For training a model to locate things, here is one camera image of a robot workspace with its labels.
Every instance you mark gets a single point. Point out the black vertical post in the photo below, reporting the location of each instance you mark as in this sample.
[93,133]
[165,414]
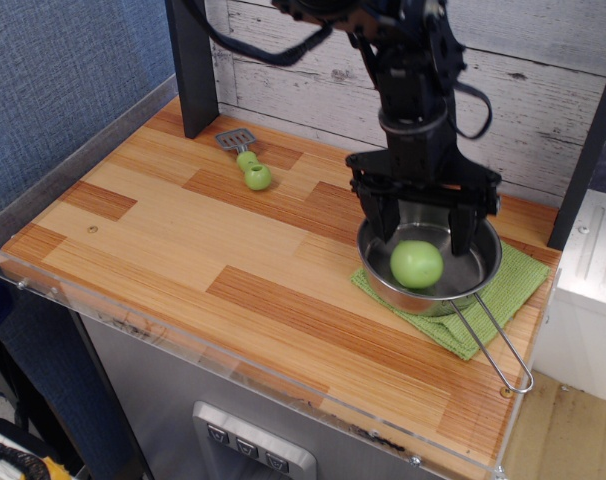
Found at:
[193,64]
[581,178]

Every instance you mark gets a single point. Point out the black vertical post right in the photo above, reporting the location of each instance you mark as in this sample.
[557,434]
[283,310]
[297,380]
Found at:
[581,178]

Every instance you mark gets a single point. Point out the black vertical post left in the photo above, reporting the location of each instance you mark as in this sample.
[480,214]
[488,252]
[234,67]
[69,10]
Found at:
[193,64]

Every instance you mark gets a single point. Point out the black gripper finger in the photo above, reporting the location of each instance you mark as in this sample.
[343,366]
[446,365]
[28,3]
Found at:
[463,223]
[382,213]

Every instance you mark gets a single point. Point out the green cloth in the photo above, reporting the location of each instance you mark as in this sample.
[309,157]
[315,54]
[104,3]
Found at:
[517,279]

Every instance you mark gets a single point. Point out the yellow black object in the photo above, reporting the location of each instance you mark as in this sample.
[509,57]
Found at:
[31,466]

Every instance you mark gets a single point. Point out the clear acrylic front guard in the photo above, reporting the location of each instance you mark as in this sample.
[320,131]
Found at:
[365,358]

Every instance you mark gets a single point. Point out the grey button panel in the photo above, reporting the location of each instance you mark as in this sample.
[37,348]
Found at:
[233,448]

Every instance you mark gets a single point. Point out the silver metal pot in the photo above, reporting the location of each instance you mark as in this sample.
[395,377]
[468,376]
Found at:
[464,279]

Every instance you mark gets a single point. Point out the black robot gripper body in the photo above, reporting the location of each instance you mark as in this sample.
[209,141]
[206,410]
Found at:
[424,165]

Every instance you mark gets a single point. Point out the white ridged block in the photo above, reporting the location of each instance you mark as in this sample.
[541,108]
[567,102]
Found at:
[571,347]

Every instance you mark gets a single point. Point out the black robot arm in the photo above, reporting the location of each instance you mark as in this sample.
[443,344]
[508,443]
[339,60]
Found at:
[414,62]

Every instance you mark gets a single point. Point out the green toy pear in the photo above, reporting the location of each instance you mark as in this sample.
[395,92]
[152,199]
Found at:
[416,264]

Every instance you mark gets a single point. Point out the silver toy fridge front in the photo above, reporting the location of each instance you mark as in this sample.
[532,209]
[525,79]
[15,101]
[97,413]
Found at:
[157,384]

